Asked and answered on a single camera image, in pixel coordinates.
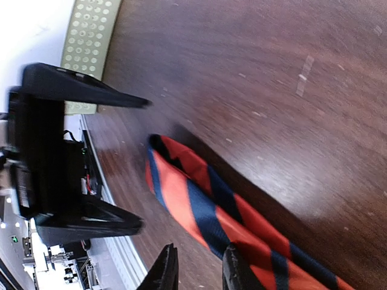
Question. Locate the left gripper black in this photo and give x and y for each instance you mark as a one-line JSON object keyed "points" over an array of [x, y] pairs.
{"points": [[46, 169]]}

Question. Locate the pale green perforated basket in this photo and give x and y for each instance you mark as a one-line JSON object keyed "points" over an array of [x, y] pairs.
{"points": [[89, 36]]}

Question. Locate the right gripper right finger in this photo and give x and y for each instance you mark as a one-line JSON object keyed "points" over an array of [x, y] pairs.
{"points": [[237, 274]]}

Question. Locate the red navy striped tie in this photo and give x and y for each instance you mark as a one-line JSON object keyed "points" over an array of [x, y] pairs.
{"points": [[194, 194]]}

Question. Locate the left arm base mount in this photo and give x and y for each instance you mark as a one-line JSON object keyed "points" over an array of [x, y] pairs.
{"points": [[93, 179]]}

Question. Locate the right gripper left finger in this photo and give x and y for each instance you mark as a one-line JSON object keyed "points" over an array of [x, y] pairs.
{"points": [[163, 275]]}

